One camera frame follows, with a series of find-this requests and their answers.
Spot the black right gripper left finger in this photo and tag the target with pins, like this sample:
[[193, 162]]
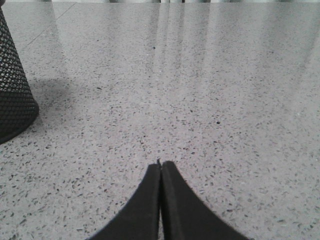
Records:
[[139, 218]]

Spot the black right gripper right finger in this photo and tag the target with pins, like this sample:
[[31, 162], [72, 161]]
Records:
[[184, 215]]

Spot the black mesh bucket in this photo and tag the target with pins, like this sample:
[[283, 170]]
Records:
[[18, 107]]

